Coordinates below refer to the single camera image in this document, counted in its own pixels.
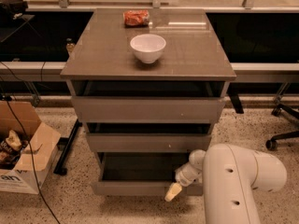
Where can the orange crushed soda can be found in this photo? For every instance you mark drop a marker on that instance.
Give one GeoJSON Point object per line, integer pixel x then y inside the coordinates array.
{"type": "Point", "coordinates": [135, 18]}

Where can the grey drawer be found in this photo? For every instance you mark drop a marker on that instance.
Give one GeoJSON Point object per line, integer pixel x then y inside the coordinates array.
{"type": "Point", "coordinates": [137, 174]}
{"type": "Point", "coordinates": [148, 137]}
{"type": "Point", "coordinates": [147, 102]}

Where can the grey middle drawer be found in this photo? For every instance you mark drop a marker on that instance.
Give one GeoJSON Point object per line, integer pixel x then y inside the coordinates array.
{"type": "Point", "coordinates": [148, 137]}

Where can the snack bags in box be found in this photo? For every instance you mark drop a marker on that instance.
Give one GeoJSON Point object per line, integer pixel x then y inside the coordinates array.
{"type": "Point", "coordinates": [10, 150]}

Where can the small bottle behind cabinet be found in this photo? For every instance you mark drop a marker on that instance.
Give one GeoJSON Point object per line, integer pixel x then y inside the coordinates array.
{"type": "Point", "coordinates": [70, 45]}

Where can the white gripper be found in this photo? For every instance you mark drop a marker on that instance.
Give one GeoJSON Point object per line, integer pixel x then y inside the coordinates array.
{"type": "Point", "coordinates": [183, 177]}

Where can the grey top drawer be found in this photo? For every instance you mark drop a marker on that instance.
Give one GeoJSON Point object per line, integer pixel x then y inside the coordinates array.
{"type": "Point", "coordinates": [147, 102]}

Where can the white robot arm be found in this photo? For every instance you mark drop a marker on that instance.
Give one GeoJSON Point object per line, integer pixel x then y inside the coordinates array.
{"type": "Point", "coordinates": [230, 174]}

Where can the black table leg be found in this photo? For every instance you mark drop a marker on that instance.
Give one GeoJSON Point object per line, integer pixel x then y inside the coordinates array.
{"type": "Point", "coordinates": [65, 144]}

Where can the black bag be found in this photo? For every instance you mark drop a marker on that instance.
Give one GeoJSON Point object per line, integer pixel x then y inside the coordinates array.
{"type": "Point", "coordinates": [12, 9]}

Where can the grey drawer cabinet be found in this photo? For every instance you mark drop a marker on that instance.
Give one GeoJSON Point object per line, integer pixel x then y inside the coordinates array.
{"type": "Point", "coordinates": [193, 52]}

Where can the cardboard box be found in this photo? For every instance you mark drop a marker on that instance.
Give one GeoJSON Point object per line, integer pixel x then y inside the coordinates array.
{"type": "Point", "coordinates": [30, 172]}

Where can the white bowl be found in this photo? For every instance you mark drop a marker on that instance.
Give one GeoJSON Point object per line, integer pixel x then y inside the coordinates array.
{"type": "Point", "coordinates": [148, 48]}

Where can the black office chair base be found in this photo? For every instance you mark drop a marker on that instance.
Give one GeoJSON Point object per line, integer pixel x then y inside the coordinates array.
{"type": "Point", "coordinates": [283, 132]}

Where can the grey bottom drawer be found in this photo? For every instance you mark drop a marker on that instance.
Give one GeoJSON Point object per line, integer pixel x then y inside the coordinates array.
{"type": "Point", "coordinates": [137, 174]}

